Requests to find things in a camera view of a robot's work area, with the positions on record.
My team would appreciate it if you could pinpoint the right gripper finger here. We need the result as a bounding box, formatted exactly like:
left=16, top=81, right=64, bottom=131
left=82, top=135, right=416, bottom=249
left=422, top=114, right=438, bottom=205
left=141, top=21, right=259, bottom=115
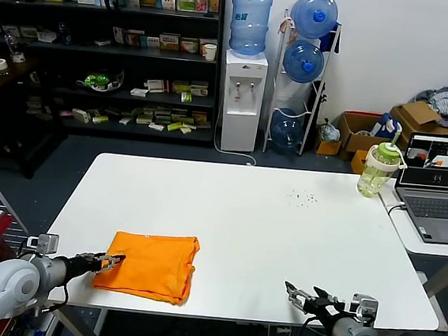
left=311, top=286, right=346, bottom=310
left=282, top=281, right=315, bottom=312

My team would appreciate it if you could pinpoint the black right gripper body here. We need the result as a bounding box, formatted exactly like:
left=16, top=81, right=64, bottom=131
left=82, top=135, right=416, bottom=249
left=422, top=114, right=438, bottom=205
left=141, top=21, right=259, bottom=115
left=306, top=301, right=355, bottom=332

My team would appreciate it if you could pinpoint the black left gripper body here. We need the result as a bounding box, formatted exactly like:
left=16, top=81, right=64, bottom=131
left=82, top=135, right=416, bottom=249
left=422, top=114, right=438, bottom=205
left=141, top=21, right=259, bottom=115
left=65, top=254, right=101, bottom=282

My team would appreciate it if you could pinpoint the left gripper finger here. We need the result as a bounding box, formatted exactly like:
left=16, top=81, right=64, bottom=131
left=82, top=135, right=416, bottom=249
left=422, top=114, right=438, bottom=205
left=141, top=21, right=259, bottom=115
left=97, top=253, right=126, bottom=273
left=80, top=250, right=108, bottom=262

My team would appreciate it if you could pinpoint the orange t-shirt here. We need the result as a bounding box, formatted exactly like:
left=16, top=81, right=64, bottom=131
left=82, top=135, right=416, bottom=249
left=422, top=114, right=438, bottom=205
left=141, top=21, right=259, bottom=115
left=91, top=226, right=202, bottom=308

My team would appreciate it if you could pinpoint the white power adapter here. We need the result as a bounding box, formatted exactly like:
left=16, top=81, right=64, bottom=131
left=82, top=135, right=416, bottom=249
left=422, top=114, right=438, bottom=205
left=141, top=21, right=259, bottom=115
left=269, top=323, right=293, bottom=336

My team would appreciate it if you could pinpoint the small white side table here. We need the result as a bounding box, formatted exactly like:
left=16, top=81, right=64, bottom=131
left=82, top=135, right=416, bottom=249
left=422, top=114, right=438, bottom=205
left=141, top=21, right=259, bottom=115
left=369, top=187, right=448, bottom=300

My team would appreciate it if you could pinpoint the green lidded water bottle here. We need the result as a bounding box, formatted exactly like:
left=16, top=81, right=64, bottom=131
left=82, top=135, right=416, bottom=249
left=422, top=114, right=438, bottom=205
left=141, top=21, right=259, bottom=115
left=355, top=127, right=412, bottom=202

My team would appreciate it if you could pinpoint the small yellow box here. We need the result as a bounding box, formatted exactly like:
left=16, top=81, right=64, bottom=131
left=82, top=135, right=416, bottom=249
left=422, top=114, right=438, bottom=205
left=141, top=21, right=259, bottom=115
left=350, top=147, right=371, bottom=175
left=314, top=137, right=344, bottom=158

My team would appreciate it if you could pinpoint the grey laptop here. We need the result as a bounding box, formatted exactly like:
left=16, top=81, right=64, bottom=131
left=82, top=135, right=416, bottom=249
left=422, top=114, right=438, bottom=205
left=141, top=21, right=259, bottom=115
left=390, top=131, right=448, bottom=246

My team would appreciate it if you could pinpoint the open brown cardboard box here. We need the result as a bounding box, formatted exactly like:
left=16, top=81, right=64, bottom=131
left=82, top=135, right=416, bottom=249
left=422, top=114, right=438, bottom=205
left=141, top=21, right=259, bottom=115
left=334, top=109, right=397, bottom=165

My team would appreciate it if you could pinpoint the grey plastic bag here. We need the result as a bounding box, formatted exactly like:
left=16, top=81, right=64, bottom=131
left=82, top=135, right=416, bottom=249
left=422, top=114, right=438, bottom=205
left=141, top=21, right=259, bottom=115
left=318, top=119, right=342, bottom=143

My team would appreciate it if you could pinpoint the bowl of green fruit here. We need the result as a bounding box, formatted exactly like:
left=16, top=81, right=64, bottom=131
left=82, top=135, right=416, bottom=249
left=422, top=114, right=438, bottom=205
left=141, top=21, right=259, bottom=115
left=75, top=66, right=127, bottom=96

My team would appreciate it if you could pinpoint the white metal jug rack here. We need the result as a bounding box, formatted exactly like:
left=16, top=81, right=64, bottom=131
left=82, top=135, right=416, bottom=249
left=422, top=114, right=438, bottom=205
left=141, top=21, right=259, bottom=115
left=262, top=7, right=344, bottom=159

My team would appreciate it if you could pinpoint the white water dispenser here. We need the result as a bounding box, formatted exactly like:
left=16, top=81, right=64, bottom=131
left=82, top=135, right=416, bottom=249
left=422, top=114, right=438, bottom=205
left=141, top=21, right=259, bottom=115
left=216, top=48, right=271, bottom=155

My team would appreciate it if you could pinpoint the white red medicine box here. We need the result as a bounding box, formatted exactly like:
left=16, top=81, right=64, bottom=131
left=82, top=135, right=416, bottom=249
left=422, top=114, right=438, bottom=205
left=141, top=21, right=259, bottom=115
left=143, top=76, right=171, bottom=93

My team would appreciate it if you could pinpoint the blue white bag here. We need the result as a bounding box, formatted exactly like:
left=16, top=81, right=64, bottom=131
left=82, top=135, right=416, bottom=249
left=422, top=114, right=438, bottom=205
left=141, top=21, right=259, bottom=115
left=371, top=111, right=405, bottom=141

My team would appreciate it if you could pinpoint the yellow green medicine box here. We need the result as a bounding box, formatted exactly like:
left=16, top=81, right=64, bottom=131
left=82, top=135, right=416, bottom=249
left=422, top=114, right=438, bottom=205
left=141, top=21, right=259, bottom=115
left=171, top=79, right=194, bottom=94

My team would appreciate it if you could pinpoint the white green medicine box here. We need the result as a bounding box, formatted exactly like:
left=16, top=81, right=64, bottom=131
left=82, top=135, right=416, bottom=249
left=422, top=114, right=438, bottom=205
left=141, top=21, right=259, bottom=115
left=190, top=79, right=211, bottom=97

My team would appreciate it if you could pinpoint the dark brown table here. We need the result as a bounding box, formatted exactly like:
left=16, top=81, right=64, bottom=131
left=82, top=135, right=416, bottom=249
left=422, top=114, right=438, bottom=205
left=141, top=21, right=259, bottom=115
left=0, top=52, right=77, bottom=181

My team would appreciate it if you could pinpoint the cardboard box with raised flap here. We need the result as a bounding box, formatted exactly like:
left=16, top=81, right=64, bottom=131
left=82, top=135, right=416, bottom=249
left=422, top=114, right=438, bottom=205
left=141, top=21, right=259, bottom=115
left=389, top=97, right=448, bottom=138

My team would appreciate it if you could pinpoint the black shelving unit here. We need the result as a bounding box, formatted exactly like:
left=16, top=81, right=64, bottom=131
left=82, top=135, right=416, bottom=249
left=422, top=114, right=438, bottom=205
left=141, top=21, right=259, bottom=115
left=0, top=0, right=229, bottom=148

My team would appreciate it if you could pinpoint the dark blue bottle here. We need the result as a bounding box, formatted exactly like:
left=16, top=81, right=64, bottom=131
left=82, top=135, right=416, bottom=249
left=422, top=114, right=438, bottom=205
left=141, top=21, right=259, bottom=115
left=57, top=21, right=74, bottom=46

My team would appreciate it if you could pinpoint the beige medicine box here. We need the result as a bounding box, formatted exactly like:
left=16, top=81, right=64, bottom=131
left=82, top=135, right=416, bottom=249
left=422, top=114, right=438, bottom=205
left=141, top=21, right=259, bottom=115
left=160, top=32, right=182, bottom=51

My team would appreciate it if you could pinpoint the clear plastic bottle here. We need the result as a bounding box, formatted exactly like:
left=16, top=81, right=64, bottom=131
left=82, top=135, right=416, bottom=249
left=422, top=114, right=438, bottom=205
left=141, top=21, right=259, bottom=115
left=3, top=30, right=24, bottom=57

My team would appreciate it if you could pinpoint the white orange medicine box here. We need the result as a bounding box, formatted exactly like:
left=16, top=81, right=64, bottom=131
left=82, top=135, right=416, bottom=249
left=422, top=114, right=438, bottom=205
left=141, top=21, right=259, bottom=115
left=179, top=36, right=201, bottom=55

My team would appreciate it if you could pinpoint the white paper cup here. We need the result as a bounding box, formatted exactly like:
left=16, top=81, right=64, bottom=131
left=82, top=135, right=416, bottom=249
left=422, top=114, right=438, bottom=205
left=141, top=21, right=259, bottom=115
left=202, top=42, right=218, bottom=62

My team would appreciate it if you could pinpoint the blue water jug with label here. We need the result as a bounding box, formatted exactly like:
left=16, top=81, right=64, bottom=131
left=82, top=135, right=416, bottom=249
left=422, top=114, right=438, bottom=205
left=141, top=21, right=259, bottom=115
left=227, top=0, right=273, bottom=59

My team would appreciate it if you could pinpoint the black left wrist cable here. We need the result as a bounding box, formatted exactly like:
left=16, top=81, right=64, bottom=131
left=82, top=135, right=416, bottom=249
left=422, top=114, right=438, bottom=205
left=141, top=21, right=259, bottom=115
left=11, top=243, right=75, bottom=317

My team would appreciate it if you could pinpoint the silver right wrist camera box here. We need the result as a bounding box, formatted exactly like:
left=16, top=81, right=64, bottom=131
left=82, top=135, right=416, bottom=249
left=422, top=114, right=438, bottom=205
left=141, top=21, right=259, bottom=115
left=349, top=293, right=380, bottom=326

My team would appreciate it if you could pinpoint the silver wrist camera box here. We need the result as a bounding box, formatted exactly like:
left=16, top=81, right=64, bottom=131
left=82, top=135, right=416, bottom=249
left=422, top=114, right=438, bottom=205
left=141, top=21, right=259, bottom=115
left=26, top=231, right=61, bottom=259
left=349, top=293, right=380, bottom=326

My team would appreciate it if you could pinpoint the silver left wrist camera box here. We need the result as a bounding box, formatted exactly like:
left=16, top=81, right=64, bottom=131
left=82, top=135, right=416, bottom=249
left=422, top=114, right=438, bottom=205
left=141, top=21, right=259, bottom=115
left=26, top=231, right=61, bottom=259

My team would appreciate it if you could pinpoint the white laptop cable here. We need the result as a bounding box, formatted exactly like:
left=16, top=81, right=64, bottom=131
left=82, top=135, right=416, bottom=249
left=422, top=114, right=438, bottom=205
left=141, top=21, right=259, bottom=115
left=386, top=201, right=407, bottom=217

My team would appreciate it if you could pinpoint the white dispenser power cable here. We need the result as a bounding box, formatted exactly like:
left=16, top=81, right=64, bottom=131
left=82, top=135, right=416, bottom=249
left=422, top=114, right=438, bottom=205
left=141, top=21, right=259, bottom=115
left=212, top=106, right=262, bottom=166

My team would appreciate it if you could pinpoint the tan cloth strap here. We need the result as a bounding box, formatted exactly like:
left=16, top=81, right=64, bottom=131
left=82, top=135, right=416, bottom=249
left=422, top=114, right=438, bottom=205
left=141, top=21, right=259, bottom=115
left=277, top=16, right=300, bottom=39

